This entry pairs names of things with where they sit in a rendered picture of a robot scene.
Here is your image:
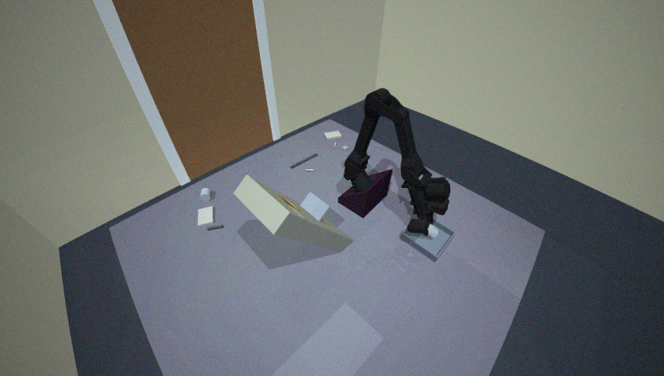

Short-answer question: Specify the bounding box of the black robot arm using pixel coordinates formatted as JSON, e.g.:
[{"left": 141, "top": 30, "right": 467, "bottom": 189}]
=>
[{"left": 344, "top": 89, "right": 450, "bottom": 215}]

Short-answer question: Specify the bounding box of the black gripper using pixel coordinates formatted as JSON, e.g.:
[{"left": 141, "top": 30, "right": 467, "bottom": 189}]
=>
[{"left": 407, "top": 197, "right": 434, "bottom": 236}]

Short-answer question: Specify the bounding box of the white cylinder with two slots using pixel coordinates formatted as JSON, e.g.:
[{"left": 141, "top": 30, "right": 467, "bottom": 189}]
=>
[{"left": 428, "top": 224, "right": 438, "bottom": 238}]

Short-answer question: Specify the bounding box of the light grey cylinder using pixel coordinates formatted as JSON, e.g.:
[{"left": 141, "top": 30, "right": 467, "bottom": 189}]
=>
[{"left": 200, "top": 188, "right": 211, "bottom": 201}]

